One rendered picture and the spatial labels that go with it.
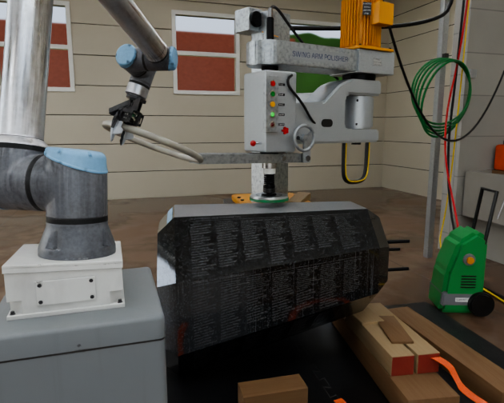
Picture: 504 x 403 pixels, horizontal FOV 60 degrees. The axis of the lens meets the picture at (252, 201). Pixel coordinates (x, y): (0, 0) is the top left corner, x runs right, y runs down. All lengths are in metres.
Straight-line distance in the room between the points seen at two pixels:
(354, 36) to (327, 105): 0.47
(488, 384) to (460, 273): 1.09
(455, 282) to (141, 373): 2.59
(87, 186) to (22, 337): 0.37
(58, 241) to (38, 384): 0.32
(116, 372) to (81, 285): 0.22
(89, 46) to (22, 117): 7.05
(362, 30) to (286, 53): 0.59
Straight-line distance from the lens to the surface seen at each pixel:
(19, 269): 1.15
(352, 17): 2.83
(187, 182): 8.38
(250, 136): 2.41
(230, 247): 2.10
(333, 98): 2.59
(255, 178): 3.16
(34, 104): 1.31
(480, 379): 2.50
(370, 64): 2.77
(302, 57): 2.45
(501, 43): 5.20
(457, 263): 3.35
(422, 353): 2.33
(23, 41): 1.34
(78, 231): 1.16
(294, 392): 2.15
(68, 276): 1.15
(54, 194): 1.17
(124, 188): 8.28
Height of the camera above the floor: 1.29
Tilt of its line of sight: 10 degrees down
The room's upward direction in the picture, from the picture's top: straight up
